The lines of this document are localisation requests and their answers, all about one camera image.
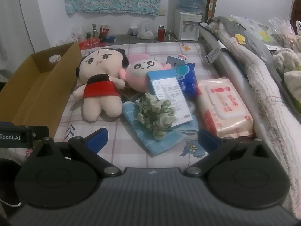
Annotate red thermos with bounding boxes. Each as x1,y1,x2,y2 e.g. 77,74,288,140
157,25,166,41

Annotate brown cardboard box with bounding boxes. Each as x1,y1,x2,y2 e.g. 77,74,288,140
0,42,83,138

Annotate crinkled clear plastic bags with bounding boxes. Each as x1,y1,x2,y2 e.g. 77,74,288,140
268,16,301,52

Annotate doll plush with red dress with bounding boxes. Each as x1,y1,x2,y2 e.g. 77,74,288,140
73,47,130,123

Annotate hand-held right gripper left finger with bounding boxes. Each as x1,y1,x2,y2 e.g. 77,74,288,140
26,128,121,176

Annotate pink wet wipes pack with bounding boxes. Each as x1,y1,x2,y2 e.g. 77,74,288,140
196,77,255,139

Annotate pink checked printed bedsheet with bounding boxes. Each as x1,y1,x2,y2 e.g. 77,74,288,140
55,41,257,170

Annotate red snack bag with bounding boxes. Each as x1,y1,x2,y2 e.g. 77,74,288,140
79,39,101,50

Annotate grey blanket yellow patches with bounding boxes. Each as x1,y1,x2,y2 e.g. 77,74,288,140
213,16,280,76

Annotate white power cable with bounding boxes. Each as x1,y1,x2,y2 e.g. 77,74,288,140
167,29,179,43

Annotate cream fluffy blanket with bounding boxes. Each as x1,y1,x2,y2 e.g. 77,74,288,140
273,48,301,80

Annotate light blue towel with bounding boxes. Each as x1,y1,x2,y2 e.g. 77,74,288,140
122,101,199,157

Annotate white water dispenser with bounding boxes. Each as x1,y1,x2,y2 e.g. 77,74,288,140
174,9,203,40

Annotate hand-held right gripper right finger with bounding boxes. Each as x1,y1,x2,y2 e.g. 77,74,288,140
185,129,274,177

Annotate patterned wrapped board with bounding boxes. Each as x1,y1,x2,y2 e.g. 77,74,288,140
201,0,219,23

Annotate green ruffled scrunchie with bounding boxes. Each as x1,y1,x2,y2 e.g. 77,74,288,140
136,93,176,140

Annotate pink round plush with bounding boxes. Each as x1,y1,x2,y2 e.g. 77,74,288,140
119,54,172,93

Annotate white plastic bag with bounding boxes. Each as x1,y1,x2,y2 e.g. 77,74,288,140
71,26,86,43

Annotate brown wooden door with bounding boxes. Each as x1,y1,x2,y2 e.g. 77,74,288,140
290,0,301,26

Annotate dark blue cartoon packet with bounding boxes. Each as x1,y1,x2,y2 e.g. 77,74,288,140
173,63,198,97

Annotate clear plastic bag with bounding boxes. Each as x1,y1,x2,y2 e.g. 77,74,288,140
137,19,157,40

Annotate light blue carton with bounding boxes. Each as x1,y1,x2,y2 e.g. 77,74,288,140
147,71,192,126

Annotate green white cloth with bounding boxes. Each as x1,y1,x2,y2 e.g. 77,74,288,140
283,66,301,109

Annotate red labelled jar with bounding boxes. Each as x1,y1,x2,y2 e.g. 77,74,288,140
99,25,110,38

